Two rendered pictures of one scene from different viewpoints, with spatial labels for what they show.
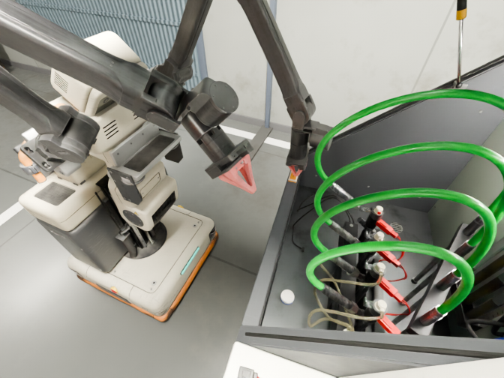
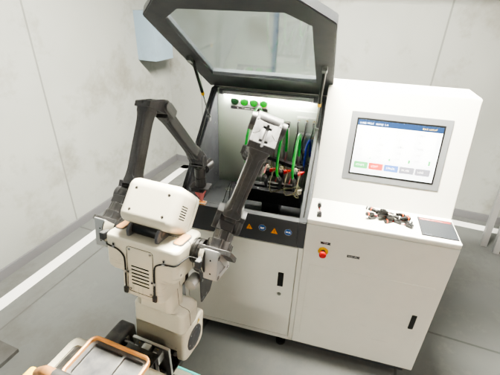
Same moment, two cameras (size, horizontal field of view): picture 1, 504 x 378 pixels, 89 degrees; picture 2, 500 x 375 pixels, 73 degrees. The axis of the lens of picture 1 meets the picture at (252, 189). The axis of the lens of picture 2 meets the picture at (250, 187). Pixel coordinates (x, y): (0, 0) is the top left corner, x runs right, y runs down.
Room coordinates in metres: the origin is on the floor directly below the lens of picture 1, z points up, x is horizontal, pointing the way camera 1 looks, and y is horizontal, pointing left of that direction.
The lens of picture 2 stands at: (0.51, 1.43, 1.91)
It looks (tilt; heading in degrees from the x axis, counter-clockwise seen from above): 29 degrees down; 267
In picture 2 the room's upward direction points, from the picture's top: 2 degrees clockwise
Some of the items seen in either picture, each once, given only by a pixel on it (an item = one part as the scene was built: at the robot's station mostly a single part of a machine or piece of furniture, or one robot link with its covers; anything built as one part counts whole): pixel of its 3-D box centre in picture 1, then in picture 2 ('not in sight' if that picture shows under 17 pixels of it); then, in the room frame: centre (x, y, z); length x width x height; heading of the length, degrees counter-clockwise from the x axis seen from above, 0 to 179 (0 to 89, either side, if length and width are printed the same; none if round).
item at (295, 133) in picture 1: (301, 135); (200, 171); (0.68, -0.16, 1.14); 0.07 x 0.06 x 0.07; 63
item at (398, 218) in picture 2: not in sight; (389, 215); (-0.26, 0.05, 1.01); 0.23 x 0.11 x 0.06; 162
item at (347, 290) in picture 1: (352, 289); (271, 198); (0.29, -0.28, 0.91); 0.34 x 0.10 x 0.15; 162
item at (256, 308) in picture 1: (278, 238); (240, 222); (0.47, -0.09, 0.87); 0.62 x 0.04 x 0.16; 162
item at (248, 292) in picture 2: not in sight; (238, 283); (0.48, -0.07, 0.44); 0.65 x 0.02 x 0.68; 162
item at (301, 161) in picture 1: (298, 150); (200, 181); (0.68, -0.15, 1.08); 0.10 x 0.07 x 0.07; 163
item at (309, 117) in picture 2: not in sight; (303, 138); (0.09, -0.49, 1.20); 0.13 x 0.03 x 0.31; 162
